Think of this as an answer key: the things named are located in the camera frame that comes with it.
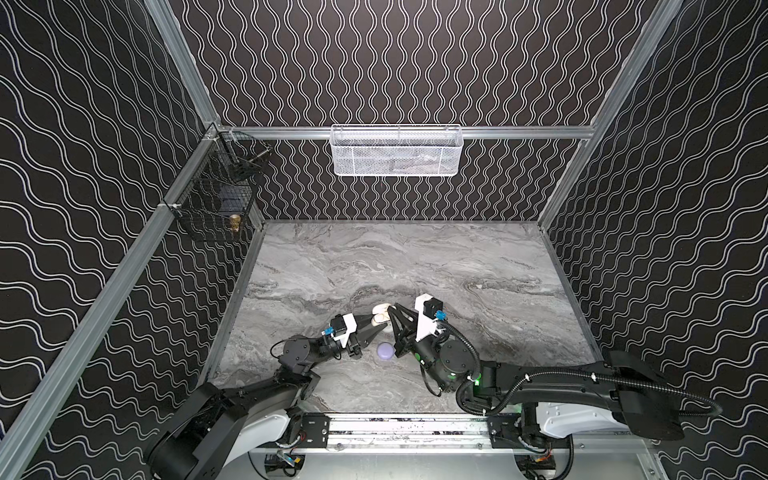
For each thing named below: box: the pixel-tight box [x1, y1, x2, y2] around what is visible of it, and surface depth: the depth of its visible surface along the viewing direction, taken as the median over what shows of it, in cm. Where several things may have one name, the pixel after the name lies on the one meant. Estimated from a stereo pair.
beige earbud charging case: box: [371, 303, 391, 326], surface depth 69 cm
